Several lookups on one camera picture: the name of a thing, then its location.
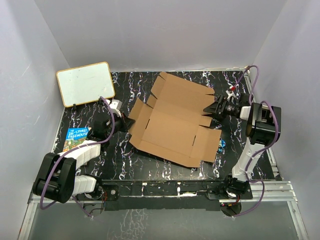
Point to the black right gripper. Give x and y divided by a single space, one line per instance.
219 112

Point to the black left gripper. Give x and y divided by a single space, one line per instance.
126 122

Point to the brown cardboard box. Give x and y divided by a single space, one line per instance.
172 124

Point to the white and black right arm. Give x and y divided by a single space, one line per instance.
263 129

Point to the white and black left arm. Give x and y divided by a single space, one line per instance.
57 180

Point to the small blue toy car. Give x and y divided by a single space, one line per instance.
221 146

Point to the blue treehouse book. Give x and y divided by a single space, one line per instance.
75 137

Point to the small orange-framed whiteboard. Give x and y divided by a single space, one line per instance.
85 84

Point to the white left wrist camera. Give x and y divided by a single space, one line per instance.
115 106

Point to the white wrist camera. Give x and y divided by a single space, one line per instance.
231 92
115 106

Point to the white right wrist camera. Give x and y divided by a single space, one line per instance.
231 92

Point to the black mounting base bracket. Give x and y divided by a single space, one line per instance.
208 194

